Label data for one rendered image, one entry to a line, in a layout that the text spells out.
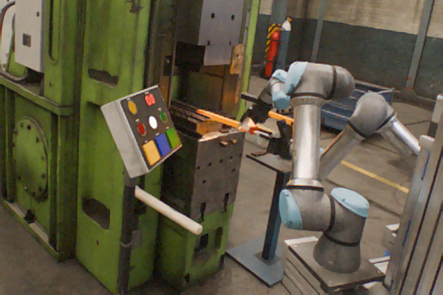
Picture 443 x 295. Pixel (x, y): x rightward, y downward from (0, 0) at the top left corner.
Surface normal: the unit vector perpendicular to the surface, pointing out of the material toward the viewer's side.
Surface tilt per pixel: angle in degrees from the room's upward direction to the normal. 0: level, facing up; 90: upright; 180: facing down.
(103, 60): 89
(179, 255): 90
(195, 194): 90
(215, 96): 90
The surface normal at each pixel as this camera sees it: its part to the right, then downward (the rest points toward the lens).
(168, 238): -0.69, 0.11
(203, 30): 0.72, 0.26
